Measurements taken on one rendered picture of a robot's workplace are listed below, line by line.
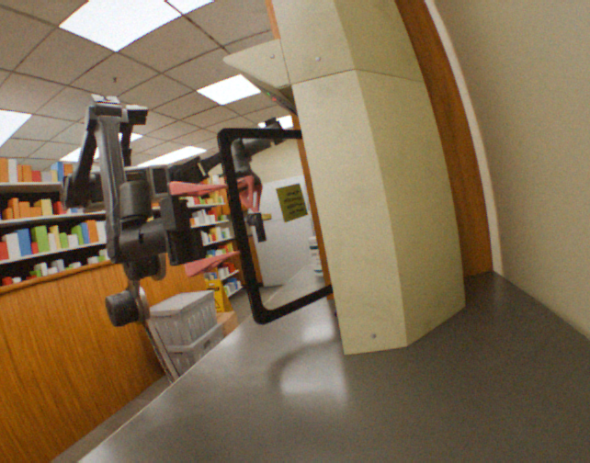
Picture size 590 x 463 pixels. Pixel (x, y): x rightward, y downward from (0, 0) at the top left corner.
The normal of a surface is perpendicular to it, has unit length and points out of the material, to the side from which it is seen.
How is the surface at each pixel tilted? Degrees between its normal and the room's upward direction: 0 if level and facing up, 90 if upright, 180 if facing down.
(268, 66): 90
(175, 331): 95
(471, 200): 90
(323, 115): 90
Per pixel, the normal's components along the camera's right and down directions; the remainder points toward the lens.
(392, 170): 0.50, -0.05
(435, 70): -0.24, 0.10
